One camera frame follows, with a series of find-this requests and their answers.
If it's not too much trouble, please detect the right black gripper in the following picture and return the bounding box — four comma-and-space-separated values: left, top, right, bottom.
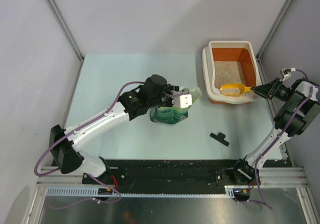
251, 77, 294, 102

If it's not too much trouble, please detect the green litter bag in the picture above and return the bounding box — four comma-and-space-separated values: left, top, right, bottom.
149, 87, 202, 125

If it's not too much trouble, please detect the orange plastic scoop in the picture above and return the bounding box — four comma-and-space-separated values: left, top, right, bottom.
219, 83, 253, 97

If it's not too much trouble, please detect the black bag clip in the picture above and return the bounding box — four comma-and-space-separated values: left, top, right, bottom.
209, 132, 230, 147

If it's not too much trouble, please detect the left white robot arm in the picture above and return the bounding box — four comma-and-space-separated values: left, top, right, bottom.
49, 74, 180, 184

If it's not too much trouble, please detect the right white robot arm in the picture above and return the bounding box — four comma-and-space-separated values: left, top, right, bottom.
230, 78, 320, 185

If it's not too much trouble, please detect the white orange litter box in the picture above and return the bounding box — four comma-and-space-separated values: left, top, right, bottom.
202, 40, 262, 105

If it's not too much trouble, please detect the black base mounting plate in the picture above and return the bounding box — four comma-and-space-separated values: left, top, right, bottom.
51, 159, 295, 187

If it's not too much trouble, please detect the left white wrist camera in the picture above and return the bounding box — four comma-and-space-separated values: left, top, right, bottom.
172, 94, 193, 109

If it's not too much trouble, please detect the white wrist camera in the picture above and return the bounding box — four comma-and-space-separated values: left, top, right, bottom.
172, 94, 193, 109
280, 67, 296, 82

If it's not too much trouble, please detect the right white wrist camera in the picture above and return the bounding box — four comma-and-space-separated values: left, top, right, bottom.
280, 67, 296, 82

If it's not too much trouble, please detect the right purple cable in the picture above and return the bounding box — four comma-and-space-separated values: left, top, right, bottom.
249, 68, 316, 211

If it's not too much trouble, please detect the purple cable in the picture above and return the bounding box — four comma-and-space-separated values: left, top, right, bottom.
34, 80, 191, 210
249, 68, 316, 211

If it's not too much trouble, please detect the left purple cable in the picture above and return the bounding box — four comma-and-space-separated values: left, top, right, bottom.
34, 80, 191, 210

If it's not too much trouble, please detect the aluminium extrusion rail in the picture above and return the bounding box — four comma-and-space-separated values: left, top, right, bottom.
36, 167, 309, 188

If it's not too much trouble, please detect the right aluminium frame post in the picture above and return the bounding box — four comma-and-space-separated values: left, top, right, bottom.
256, 0, 295, 59

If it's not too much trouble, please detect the aluminium frame post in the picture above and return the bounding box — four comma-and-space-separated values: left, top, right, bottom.
256, 0, 295, 59
45, 0, 84, 63

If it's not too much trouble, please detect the grey slotted cable duct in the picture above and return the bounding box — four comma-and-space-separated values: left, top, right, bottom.
46, 185, 250, 198

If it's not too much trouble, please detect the left aluminium frame post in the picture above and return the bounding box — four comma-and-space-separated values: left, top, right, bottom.
45, 0, 84, 63

